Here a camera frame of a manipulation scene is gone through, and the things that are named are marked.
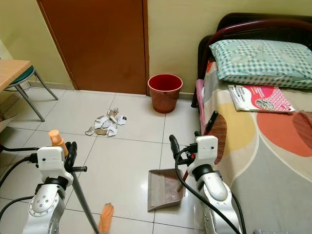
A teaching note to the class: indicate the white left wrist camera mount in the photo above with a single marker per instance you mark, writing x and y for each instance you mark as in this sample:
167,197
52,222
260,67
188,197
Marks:
49,161

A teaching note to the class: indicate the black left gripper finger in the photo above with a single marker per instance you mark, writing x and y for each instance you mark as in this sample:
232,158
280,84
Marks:
67,152
73,152

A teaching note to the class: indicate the green checked pillow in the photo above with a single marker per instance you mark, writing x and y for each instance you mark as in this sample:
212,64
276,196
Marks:
261,61

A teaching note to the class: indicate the dark red metal bed frame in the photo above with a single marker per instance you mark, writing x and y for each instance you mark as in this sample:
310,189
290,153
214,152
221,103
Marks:
248,25

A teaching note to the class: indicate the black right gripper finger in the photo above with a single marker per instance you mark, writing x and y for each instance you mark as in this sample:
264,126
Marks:
211,122
175,146

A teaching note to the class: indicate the light wooden table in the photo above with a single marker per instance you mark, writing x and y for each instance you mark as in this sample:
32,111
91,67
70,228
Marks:
12,70

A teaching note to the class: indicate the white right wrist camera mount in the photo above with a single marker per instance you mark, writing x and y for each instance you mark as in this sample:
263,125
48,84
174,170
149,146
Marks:
206,151

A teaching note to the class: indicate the green seat metal chair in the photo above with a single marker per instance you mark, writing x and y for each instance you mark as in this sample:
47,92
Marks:
31,95

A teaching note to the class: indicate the pink and white book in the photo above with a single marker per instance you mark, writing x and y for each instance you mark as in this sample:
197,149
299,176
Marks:
263,99

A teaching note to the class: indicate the white paper scrap pile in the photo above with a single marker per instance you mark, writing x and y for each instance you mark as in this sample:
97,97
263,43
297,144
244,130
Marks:
106,124

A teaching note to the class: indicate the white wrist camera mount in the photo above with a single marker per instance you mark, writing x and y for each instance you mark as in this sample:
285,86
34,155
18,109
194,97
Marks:
49,161
206,151

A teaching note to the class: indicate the red plastic bucket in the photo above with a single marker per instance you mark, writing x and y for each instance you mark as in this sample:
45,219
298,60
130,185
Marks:
165,97

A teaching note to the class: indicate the brown wooden door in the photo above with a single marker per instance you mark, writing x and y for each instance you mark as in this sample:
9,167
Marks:
100,44

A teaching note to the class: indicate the orange bristle broom grey shaft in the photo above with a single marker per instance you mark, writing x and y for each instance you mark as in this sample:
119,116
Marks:
56,138

